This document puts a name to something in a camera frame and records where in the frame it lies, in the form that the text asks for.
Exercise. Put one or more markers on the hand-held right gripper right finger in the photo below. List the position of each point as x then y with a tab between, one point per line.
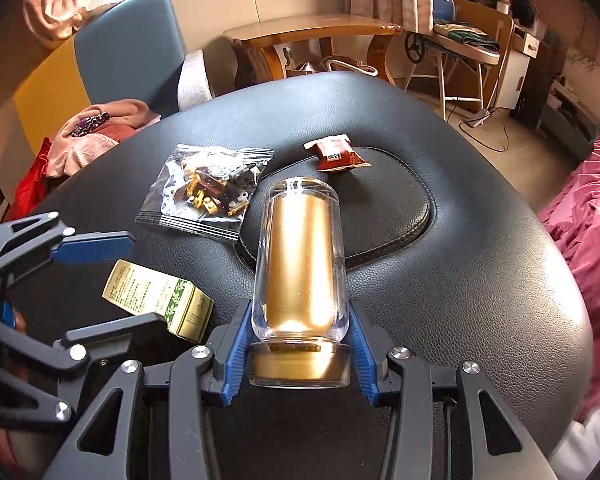
364	357

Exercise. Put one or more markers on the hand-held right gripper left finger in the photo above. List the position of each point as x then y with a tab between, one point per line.
235	355

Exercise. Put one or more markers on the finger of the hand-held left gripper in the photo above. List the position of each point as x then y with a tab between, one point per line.
115	327
92	246

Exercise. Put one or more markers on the gold bottle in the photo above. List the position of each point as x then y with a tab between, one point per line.
295	260

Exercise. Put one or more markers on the green and cream carton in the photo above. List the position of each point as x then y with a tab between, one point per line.
145	290

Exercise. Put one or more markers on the red cloth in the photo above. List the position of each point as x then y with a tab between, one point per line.
30	185

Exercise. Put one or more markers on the purple patterned cloth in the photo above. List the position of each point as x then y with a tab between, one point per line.
91	124

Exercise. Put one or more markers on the clear bag of small parts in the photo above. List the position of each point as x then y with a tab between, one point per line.
205	185

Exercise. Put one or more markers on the black leather seat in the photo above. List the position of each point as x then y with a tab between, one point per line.
455	260

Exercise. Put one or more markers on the pink cloth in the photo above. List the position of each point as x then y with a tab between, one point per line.
125	112

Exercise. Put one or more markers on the white cushion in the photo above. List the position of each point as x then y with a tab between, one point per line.
195	80

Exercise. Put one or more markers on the blue and yellow sofa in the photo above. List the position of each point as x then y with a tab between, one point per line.
125	50

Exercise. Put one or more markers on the brown snack packet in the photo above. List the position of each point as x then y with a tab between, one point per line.
337	152

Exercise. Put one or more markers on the white bed sheet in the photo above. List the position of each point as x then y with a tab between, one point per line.
587	450

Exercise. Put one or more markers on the white power strip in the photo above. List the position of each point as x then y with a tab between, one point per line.
477	120

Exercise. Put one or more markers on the pink blanket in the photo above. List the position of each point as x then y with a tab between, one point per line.
590	220

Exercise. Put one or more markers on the wooden table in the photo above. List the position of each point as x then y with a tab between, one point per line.
310	27

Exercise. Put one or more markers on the white cabinet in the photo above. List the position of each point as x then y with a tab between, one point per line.
512	75

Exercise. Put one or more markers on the white-framed ironing board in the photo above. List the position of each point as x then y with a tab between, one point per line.
460	45

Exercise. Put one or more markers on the blue round fan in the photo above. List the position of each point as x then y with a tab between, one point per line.
441	5

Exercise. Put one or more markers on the wooden board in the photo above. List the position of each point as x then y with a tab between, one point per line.
485	17

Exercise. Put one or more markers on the dark clothes pile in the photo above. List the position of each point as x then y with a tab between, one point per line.
510	2

